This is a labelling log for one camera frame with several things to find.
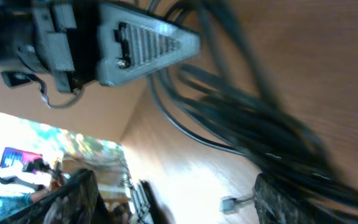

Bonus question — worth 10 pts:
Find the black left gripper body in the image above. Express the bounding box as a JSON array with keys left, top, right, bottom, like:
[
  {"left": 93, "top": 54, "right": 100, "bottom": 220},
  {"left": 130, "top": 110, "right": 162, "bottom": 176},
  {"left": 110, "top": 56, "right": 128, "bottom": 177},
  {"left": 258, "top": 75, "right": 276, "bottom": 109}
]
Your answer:
[{"left": 0, "top": 1, "right": 99, "bottom": 93}]

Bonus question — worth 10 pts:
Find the thick black cable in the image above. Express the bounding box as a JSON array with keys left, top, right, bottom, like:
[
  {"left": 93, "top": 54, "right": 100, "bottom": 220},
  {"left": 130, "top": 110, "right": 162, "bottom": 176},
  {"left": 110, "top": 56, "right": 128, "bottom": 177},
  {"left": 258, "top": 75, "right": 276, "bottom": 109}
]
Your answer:
[{"left": 147, "top": 0, "right": 358, "bottom": 218}]

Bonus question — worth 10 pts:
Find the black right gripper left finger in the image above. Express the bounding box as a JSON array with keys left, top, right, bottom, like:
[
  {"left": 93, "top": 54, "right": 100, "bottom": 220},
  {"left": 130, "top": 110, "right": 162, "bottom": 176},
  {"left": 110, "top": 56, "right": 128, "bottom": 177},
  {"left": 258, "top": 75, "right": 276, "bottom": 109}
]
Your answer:
[{"left": 0, "top": 169, "right": 111, "bottom": 224}]

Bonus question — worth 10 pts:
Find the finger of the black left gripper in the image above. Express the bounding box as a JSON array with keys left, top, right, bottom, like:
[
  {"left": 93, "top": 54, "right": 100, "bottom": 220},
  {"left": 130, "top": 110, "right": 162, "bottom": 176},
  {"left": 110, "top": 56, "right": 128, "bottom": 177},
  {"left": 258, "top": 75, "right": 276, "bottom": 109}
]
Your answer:
[{"left": 96, "top": 3, "right": 201, "bottom": 86}]

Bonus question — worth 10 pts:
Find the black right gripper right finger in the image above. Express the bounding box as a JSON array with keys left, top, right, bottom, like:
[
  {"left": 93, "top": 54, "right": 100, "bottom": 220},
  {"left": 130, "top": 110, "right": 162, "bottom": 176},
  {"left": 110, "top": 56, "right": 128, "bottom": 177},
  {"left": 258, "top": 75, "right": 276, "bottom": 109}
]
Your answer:
[{"left": 253, "top": 173, "right": 353, "bottom": 224}]

